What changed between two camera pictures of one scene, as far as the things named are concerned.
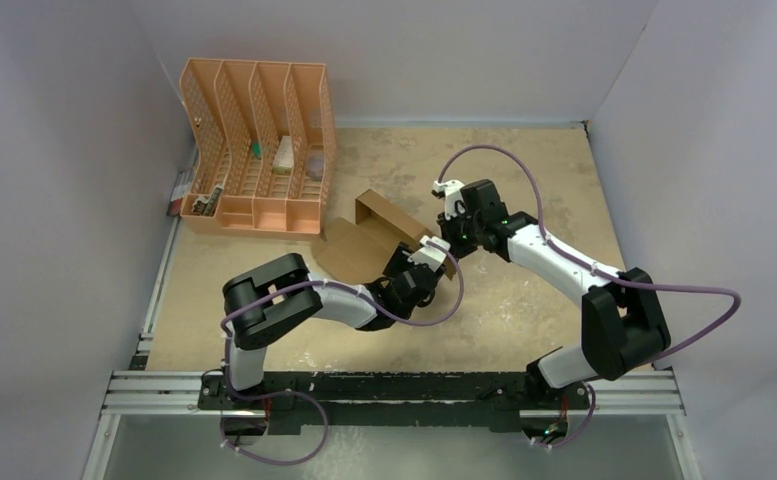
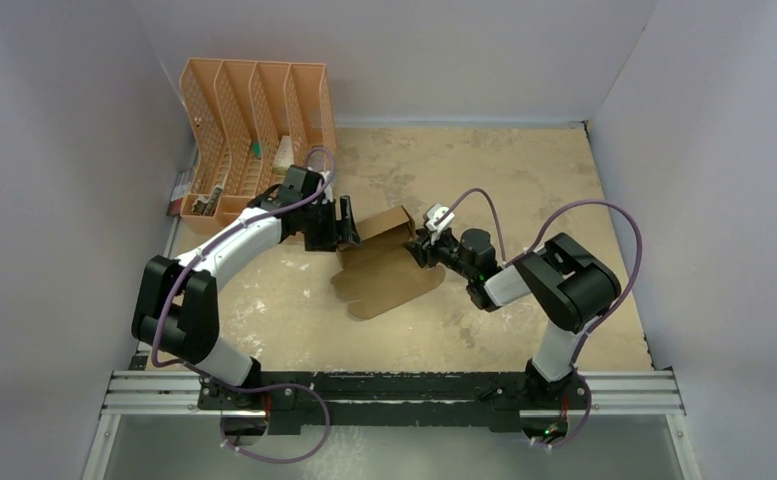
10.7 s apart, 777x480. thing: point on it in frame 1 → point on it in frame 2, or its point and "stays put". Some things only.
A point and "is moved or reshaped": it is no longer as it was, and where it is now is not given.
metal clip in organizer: [207, 207] stays put
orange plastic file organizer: [268, 146] stays put
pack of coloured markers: [182, 185] stays put
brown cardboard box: [359, 252] is moved or reshaped
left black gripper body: [399, 262] → [320, 226]
